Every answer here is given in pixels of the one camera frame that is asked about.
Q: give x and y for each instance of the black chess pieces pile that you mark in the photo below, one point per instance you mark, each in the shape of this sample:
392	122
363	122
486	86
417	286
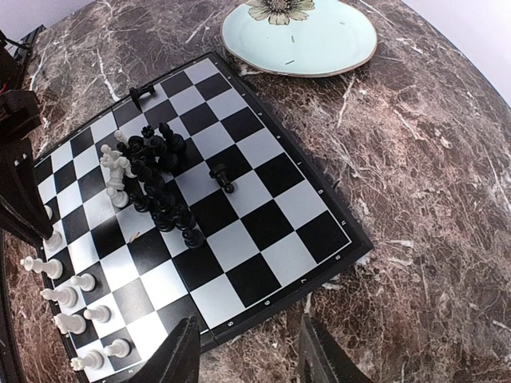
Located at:
149	156

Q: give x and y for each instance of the black grey chessboard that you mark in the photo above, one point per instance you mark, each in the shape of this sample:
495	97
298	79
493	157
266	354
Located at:
194	202

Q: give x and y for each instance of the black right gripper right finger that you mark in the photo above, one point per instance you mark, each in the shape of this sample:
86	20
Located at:
321	359

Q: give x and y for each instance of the white chess pieces pile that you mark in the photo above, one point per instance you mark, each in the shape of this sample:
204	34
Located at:
119	167

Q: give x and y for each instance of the white pawn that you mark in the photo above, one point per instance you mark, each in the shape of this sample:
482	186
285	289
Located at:
118	348
101	314
53	242
85	282

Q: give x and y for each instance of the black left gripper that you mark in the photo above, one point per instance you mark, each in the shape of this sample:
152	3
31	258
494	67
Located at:
22	211

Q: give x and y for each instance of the white chess piece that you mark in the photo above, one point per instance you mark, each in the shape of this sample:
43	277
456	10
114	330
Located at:
74	324
66	297
52	268
92	360

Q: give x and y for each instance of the pale green flower plate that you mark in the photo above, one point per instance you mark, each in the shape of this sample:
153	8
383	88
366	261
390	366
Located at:
300	38

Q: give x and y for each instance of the small tan flake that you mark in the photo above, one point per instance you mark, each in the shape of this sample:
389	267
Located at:
134	236

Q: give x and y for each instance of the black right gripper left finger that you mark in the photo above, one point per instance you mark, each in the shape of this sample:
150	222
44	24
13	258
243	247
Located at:
178	357

